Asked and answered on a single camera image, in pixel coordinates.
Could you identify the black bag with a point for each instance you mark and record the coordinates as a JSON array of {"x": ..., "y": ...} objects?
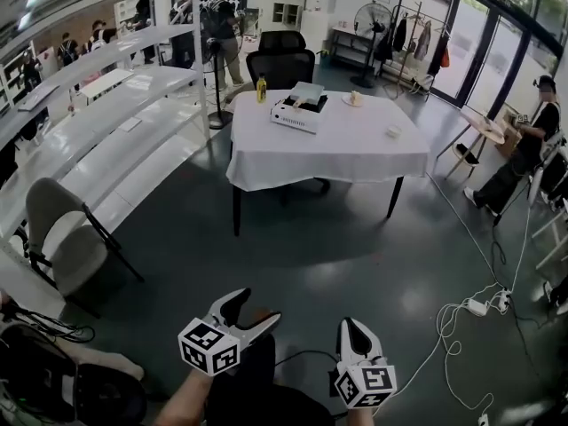
[{"x": 53, "y": 380}]

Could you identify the wooden coat rack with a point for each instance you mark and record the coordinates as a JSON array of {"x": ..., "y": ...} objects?
[{"x": 406, "y": 60}]

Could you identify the table with white tablecloth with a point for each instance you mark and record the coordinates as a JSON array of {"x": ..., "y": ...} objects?
[{"x": 346, "y": 149}]

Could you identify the grey square frying pan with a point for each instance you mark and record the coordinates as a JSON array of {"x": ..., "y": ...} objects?
[{"x": 308, "y": 91}]

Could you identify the person's black trousers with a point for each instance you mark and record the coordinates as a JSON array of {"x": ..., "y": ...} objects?
[{"x": 257, "y": 397}]

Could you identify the grey laptop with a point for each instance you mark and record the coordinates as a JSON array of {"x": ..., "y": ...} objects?
[{"x": 40, "y": 98}]

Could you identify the black hanging jacket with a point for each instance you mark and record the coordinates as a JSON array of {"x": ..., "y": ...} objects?
[{"x": 399, "y": 33}]

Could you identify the white locker cabinet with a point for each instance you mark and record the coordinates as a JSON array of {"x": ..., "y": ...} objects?
[{"x": 290, "y": 2}]

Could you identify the yellow bottle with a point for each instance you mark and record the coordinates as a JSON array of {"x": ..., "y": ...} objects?
[{"x": 262, "y": 89}]

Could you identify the small white cup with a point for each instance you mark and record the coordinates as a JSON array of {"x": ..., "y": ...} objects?
[{"x": 393, "y": 131}]

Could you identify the large black floor fan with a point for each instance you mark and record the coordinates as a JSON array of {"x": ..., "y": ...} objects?
[{"x": 373, "y": 20}]

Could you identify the cake slice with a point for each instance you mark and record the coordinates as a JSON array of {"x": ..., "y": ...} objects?
[{"x": 355, "y": 97}]

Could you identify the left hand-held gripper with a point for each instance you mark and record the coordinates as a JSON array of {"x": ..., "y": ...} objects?
[{"x": 208, "y": 346}]

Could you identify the grey hanging jacket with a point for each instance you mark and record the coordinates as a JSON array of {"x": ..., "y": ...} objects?
[{"x": 421, "y": 40}]

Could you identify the orange hanging bag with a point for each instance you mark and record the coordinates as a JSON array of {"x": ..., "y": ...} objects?
[{"x": 445, "y": 58}]

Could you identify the round wooden table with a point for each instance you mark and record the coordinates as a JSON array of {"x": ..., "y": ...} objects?
[{"x": 483, "y": 129}]

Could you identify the slim black pedestal fan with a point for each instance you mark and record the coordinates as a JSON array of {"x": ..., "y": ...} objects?
[{"x": 218, "y": 82}]

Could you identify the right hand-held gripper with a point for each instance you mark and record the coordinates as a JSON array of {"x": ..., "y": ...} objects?
[{"x": 366, "y": 386}]

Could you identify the black mesh office chair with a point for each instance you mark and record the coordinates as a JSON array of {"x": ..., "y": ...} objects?
[{"x": 279, "y": 67}]

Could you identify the person's left forearm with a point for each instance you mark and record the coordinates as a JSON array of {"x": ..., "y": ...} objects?
[{"x": 184, "y": 399}]

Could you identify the glass door front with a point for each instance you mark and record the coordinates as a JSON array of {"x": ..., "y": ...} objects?
[{"x": 497, "y": 47}]

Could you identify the white shelving rack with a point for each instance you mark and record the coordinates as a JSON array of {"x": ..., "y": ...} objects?
[{"x": 111, "y": 82}]

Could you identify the person's right forearm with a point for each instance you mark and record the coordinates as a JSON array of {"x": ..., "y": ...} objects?
[{"x": 361, "y": 417}]

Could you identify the white plate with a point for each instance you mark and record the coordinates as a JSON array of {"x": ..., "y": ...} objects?
[{"x": 347, "y": 101}]

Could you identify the white induction cooker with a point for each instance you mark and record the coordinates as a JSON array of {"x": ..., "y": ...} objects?
[{"x": 295, "y": 120}]

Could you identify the beige folding chair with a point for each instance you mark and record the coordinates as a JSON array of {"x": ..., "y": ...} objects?
[{"x": 75, "y": 255}]

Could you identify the green bin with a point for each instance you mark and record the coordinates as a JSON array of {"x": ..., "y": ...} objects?
[{"x": 324, "y": 58}]

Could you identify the white power adapter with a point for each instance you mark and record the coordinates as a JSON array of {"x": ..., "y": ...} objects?
[{"x": 475, "y": 306}]

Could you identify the black side table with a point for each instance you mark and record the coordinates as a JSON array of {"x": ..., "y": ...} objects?
[{"x": 350, "y": 42}]

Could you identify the white power strip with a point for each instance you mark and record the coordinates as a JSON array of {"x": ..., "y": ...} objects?
[{"x": 502, "y": 301}]

